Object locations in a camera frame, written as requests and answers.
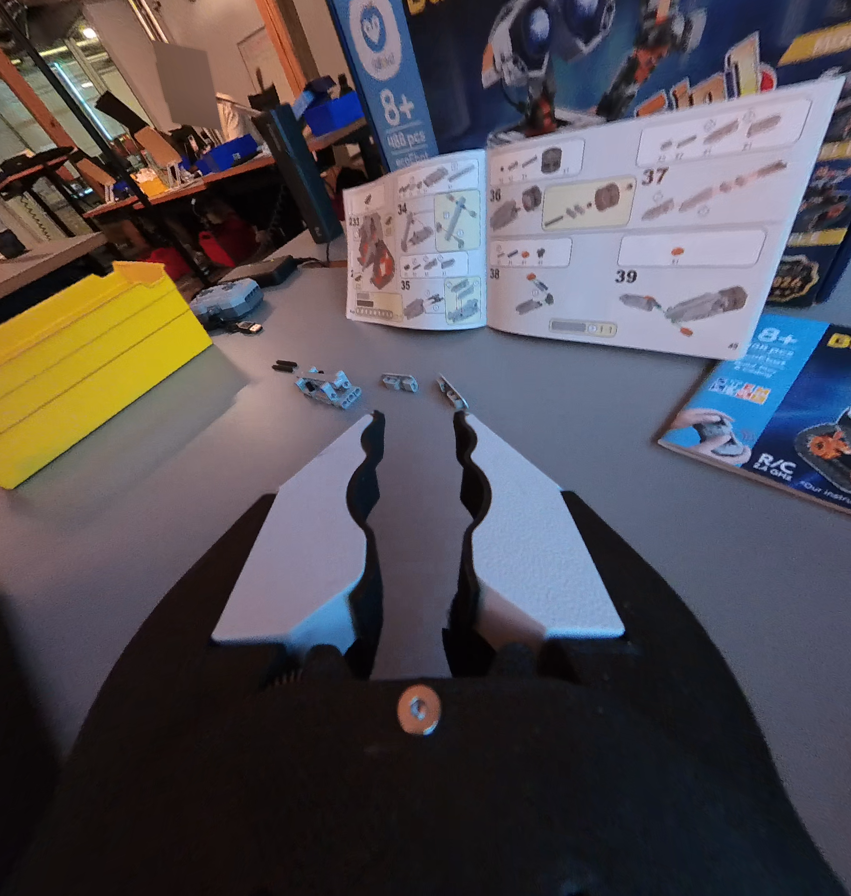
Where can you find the open instruction booklet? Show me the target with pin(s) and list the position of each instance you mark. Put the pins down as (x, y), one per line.
(607, 210)

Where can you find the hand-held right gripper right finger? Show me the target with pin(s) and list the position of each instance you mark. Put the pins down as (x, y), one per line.
(544, 560)

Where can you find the blue storage bin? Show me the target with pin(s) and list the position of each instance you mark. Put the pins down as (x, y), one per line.
(334, 112)
(226, 154)

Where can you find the blue toy box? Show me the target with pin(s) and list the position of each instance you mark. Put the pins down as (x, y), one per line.
(467, 70)

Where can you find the flat black device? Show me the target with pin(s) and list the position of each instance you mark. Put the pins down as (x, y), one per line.
(264, 269)

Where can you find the small grey building beam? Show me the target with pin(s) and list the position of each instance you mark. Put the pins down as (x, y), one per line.
(453, 393)
(397, 382)

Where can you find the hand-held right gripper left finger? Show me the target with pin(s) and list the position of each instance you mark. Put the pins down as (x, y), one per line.
(299, 560)

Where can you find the blue cover booklet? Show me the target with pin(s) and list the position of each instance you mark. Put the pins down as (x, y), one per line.
(782, 406)

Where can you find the yellow plastic bin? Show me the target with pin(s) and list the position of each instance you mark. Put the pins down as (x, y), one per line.
(82, 364)

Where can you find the grey building block assembly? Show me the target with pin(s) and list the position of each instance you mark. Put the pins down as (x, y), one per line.
(327, 390)

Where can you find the grey desk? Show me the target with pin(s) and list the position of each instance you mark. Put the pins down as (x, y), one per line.
(572, 448)

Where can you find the light grey battery box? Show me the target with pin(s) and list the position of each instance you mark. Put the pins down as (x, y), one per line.
(226, 301)

